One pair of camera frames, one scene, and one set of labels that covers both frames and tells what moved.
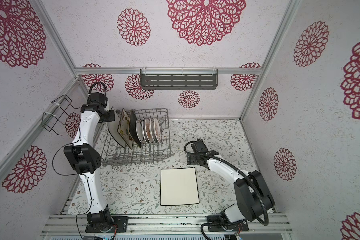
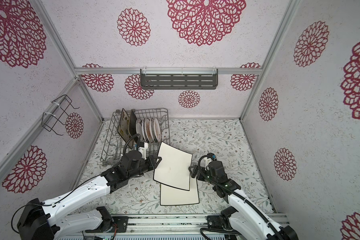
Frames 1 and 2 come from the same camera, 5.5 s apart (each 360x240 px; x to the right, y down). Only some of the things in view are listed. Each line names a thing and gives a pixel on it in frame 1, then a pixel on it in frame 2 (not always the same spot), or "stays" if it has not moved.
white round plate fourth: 157,130 stays
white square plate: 113,127 → 173,168
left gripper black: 111,116 → 152,162
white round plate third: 152,133 stays
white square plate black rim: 178,186 stays
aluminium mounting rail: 270,224 stays
